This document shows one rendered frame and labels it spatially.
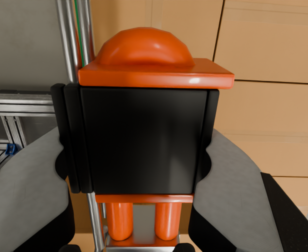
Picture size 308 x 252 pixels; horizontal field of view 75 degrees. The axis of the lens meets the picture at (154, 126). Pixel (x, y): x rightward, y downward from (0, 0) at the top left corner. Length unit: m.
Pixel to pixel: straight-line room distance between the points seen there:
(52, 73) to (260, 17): 1.07
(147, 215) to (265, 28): 0.64
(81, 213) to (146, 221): 0.28
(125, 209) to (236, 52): 0.62
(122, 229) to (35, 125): 1.11
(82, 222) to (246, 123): 0.62
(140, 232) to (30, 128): 1.13
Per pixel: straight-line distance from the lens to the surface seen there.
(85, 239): 0.45
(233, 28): 0.70
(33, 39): 1.34
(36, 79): 1.39
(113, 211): 0.17
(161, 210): 0.17
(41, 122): 1.23
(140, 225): 0.20
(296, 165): 1.04
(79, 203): 0.49
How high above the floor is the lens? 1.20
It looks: 63 degrees down
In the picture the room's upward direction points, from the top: 176 degrees clockwise
